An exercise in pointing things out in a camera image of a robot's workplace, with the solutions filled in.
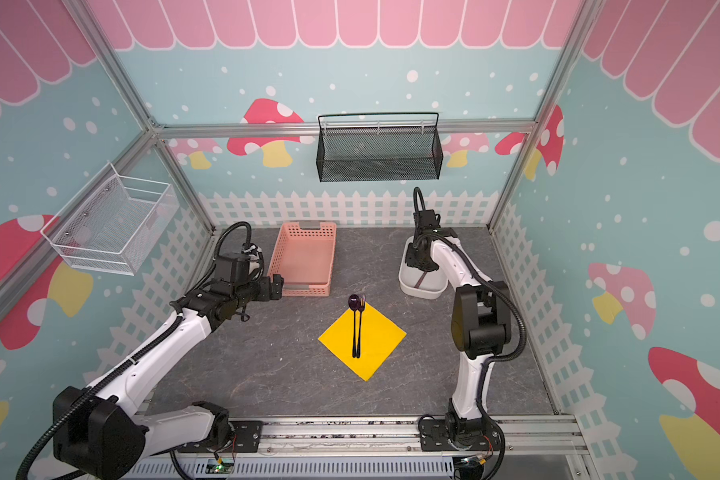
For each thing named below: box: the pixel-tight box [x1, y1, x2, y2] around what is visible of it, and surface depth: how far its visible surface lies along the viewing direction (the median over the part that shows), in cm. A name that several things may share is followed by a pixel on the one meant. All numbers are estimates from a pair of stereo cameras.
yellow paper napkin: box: [318, 303, 407, 382], surface depth 94 cm
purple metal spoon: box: [348, 294, 360, 358], surface depth 99 cm
